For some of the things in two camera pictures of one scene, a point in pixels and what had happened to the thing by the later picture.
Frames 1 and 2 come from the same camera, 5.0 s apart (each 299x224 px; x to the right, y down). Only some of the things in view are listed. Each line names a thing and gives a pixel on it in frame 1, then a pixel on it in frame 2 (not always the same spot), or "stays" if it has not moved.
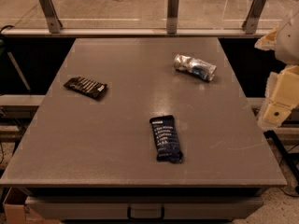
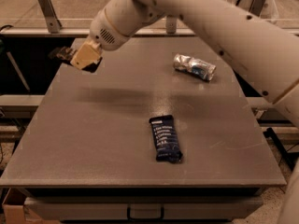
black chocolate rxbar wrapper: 86,87 → 65,54
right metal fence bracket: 249,23 stays
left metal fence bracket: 46,2 stays
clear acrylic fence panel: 148,7 stays
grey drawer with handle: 142,207 stays
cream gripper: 289,44 → 105,34
